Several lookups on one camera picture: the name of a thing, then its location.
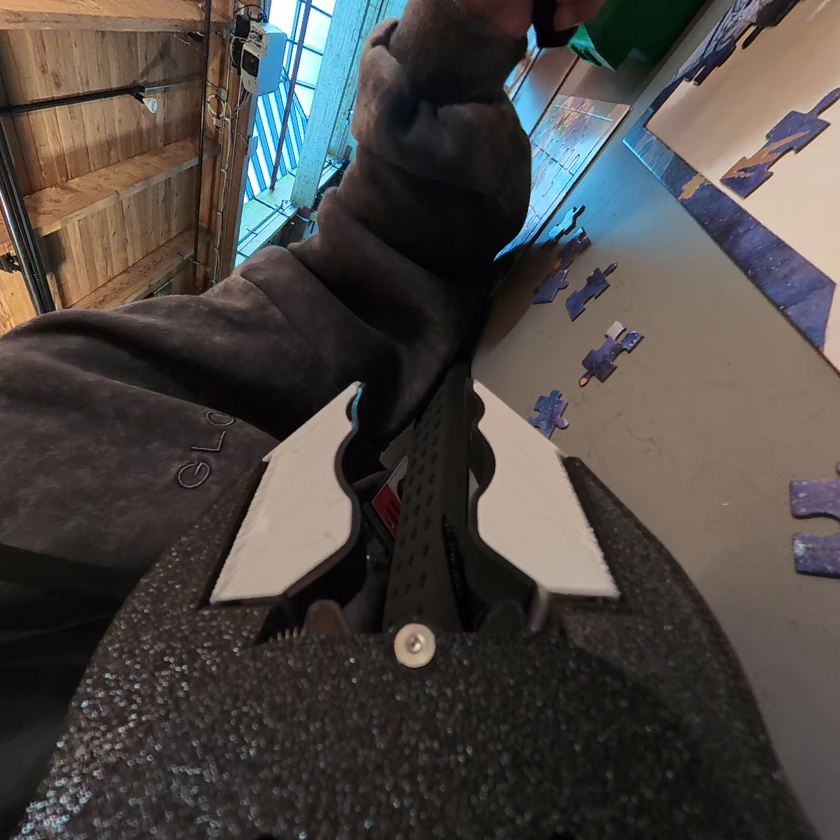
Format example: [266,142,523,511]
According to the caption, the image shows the blue puzzle piece white corner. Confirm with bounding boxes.
[579,322,644,388]

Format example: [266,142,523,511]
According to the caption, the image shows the pink dinosaur puzzle board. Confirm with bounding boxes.
[495,49,631,263]

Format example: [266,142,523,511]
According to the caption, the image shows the person's left forearm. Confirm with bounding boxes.
[289,16,534,454]

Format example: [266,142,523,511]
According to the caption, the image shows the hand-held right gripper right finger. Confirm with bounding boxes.
[467,379,621,631]

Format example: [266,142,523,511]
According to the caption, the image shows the purple puzzle piece orange edge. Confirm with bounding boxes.
[556,228,592,271]

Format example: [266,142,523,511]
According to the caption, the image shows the blue space puzzle frame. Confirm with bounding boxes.
[623,0,840,375]

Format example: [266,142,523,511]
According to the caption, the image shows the person's left hand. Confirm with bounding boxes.
[486,0,608,34]

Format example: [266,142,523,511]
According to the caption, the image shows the red white sticker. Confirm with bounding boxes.
[371,459,410,534]

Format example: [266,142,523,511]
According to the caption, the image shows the black ceiling pipe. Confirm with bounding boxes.
[0,125,56,316]

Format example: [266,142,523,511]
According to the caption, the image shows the green plastic bin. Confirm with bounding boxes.
[567,0,710,72]

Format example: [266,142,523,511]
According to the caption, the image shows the grey wall control box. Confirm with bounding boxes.
[231,16,288,94]

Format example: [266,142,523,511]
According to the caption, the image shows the person's dark grey sweater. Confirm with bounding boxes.
[0,249,395,821]

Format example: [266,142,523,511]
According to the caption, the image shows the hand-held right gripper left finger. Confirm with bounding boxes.
[209,381,365,606]

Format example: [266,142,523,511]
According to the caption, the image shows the orange comet tail puzzle piece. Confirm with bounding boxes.
[721,88,840,199]

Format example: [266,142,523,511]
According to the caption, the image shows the assembled astronaut puzzle pieces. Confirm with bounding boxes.
[672,0,805,86]

